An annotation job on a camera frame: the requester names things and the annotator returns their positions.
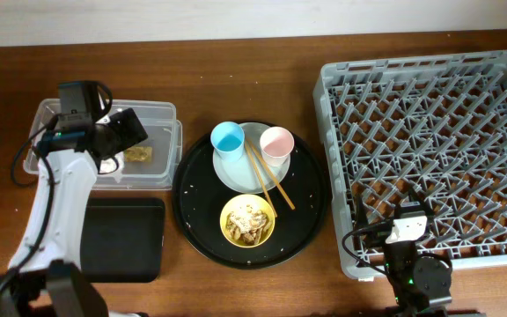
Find wooden chopstick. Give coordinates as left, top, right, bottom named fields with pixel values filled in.
left=246, top=138, right=296, bottom=217
left=245, top=140, right=278, bottom=218

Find gold chopstick wrapper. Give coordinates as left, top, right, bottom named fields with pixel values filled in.
left=123, top=146, right=153, bottom=163

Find grey dishwasher rack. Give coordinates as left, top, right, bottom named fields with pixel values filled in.
left=312, top=50, right=507, bottom=280

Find blue cup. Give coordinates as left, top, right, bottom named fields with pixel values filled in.
left=210, top=122, right=245, bottom=162

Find food leftovers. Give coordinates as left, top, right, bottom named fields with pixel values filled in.
left=224, top=204, right=273, bottom=246

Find clear plastic bin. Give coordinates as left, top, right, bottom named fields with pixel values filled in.
left=22, top=98, right=184, bottom=191

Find white napkin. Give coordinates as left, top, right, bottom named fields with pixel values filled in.
left=99, top=152, right=124, bottom=174

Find black rectangular tray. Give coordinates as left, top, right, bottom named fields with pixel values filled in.
left=31, top=196, right=166, bottom=284

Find yellow bowl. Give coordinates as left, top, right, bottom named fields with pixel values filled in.
left=219, top=194, right=276, bottom=248

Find right wooden chopstick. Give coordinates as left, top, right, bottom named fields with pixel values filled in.
left=246, top=138, right=296, bottom=217

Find left wooden chopstick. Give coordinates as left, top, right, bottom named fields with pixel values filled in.
left=245, top=140, right=278, bottom=218

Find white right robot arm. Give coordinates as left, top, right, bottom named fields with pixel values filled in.
left=383, top=201, right=452, bottom=317

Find round black tray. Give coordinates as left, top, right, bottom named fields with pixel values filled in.
left=173, top=134, right=329, bottom=269

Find pink cup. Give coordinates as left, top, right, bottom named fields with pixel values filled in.
left=259, top=127, right=295, bottom=166

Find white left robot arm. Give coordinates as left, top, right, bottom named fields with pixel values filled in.
left=0, top=108, right=148, bottom=316

